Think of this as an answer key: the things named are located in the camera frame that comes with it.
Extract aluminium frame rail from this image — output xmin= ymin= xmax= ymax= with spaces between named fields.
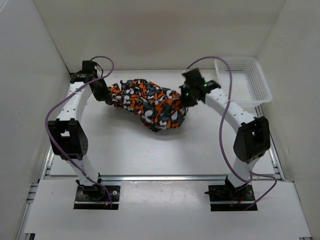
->
xmin=38 ymin=147 xmax=54 ymax=181
xmin=258 ymin=104 xmax=286 ymax=181

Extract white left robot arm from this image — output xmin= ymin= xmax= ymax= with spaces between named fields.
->
xmin=45 ymin=58 xmax=112 ymax=200

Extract front aluminium rail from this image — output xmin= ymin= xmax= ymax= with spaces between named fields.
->
xmin=99 ymin=174 xmax=285 ymax=183

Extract white perforated plastic basket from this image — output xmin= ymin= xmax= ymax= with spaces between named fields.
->
xmin=214 ymin=57 xmax=272 ymax=109

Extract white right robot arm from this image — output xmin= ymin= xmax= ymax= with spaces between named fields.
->
xmin=180 ymin=68 xmax=271 ymax=200

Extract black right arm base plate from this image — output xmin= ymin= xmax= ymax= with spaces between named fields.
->
xmin=205 ymin=184 xmax=258 ymax=212

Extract left aluminium frame rail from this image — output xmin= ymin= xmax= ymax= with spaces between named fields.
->
xmin=38 ymin=147 xmax=54 ymax=181

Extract orange camouflage shorts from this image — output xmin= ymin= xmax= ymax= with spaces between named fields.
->
xmin=105 ymin=79 xmax=188 ymax=133

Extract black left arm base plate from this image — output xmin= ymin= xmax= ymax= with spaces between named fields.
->
xmin=73 ymin=185 xmax=121 ymax=210

